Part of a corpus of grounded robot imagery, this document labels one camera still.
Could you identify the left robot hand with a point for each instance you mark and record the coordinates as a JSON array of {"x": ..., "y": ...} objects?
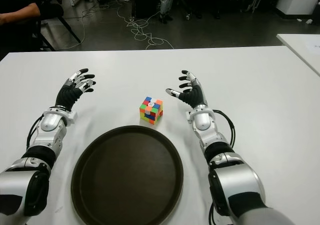
[{"x": 66, "y": 95}]

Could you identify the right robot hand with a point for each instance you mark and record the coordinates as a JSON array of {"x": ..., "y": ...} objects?
[{"x": 196, "y": 95}]

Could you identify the multicolour Rubik's cube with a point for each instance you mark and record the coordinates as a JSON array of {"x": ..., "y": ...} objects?
[{"x": 150, "y": 111}]

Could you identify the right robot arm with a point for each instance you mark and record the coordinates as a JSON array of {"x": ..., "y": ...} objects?
[{"x": 235, "y": 180}]

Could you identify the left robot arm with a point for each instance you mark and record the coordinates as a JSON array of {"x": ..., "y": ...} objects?
[{"x": 47, "y": 122}]

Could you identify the dark brown round plate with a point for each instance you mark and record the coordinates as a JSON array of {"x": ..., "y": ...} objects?
[{"x": 127, "y": 180}]

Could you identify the black chair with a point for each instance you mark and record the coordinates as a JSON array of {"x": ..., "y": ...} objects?
[{"x": 70, "y": 29}]

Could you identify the seated person in black shirt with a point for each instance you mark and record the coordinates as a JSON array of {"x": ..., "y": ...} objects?
[{"x": 22, "y": 12}]

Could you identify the silver humanoid robot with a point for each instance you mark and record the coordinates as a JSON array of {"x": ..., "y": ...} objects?
[{"x": 166, "y": 3}]

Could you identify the black cabinet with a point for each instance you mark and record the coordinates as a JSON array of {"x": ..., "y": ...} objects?
[{"x": 147, "y": 0}]

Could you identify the folded metal stand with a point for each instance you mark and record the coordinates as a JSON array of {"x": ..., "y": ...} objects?
[{"x": 255, "y": 1}]

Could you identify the white side table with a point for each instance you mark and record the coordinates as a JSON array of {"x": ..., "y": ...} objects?
[{"x": 305, "y": 50}]

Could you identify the small white floor box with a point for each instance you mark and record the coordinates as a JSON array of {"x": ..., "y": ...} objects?
[{"x": 309, "y": 21}]

